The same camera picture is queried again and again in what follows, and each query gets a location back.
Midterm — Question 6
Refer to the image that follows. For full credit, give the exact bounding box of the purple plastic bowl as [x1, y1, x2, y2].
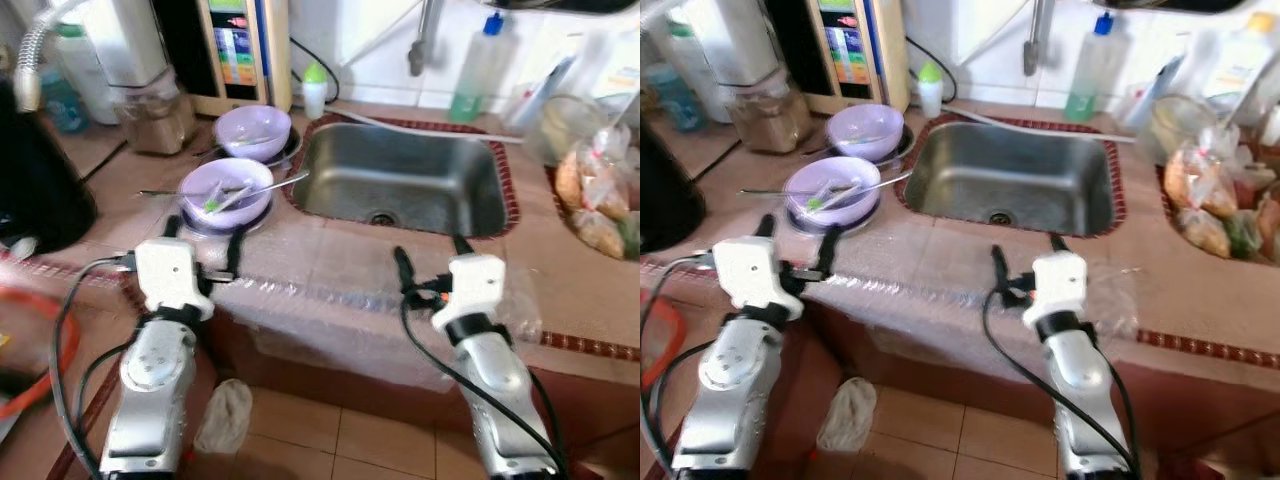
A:
[214, 105, 293, 161]
[826, 104, 905, 161]
[785, 157, 883, 226]
[178, 158, 274, 226]

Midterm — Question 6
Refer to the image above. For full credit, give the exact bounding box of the stainless steel sink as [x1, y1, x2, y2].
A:
[895, 113, 1128, 239]
[283, 115, 521, 241]

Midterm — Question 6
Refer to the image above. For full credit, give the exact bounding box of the metal spoon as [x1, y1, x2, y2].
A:
[210, 170, 311, 216]
[820, 172, 913, 213]

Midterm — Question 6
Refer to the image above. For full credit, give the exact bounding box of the clear bubble wrap sheet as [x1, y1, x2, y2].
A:
[800, 270, 1141, 386]
[210, 270, 546, 391]

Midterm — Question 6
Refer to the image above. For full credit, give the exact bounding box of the thin white tube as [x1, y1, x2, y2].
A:
[330, 108, 526, 144]
[945, 105, 1136, 143]

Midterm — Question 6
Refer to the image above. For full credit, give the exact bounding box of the white crumpled cloth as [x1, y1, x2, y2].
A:
[193, 378, 254, 456]
[815, 377, 879, 453]

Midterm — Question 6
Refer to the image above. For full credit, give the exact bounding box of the plastic bag of food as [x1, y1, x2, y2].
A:
[1160, 125, 1280, 263]
[553, 125, 641, 261]

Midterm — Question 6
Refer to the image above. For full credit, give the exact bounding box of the black kettle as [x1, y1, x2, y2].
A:
[0, 80, 99, 256]

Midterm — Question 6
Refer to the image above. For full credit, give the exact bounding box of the dish soap bottle blue cap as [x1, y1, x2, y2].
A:
[450, 12, 511, 124]
[1063, 12, 1126, 123]

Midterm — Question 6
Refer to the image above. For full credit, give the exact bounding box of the teal plastic bottle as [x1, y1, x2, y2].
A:
[40, 68, 89, 134]
[645, 62, 706, 131]

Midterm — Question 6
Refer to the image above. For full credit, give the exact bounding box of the white jug green lid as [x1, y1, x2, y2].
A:
[52, 22, 119, 126]
[665, 20, 731, 121]

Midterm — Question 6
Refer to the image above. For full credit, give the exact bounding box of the clear plastic container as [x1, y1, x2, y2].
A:
[1148, 93, 1226, 166]
[538, 93, 611, 166]

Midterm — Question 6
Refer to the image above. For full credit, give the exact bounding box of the small white bottle green cap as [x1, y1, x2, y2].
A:
[302, 62, 329, 121]
[917, 60, 944, 119]

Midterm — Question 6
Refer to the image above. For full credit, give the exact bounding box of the beige water ioniser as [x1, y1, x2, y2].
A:
[150, 0, 293, 116]
[775, 0, 911, 113]

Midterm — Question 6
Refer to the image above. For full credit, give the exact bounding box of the grey metal faucet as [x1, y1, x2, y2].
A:
[1022, 0, 1059, 78]
[408, 0, 446, 78]

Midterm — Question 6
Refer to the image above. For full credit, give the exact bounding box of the white plastic bottle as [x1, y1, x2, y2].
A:
[585, 25, 641, 101]
[1200, 12, 1276, 101]

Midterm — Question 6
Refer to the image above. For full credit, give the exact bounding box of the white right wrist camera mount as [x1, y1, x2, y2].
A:
[432, 255, 506, 336]
[1022, 250, 1091, 331]

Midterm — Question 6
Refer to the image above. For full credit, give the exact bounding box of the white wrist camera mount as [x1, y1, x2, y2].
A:
[713, 237, 804, 321]
[133, 238, 216, 321]
[1022, 250, 1091, 331]
[432, 255, 506, 336]

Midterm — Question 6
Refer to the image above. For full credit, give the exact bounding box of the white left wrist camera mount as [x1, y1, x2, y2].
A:
[713, 237, 804, 321]
[133, 238, 216, 321]

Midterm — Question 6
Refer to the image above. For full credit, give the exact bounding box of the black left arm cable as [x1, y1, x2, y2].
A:
[640, 255, 716, 479]
[50, 255, 136, 479]

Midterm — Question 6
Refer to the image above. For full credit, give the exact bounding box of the black power cord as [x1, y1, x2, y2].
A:
[905, 38, 956, 101]
[290, 38, 341, 104]

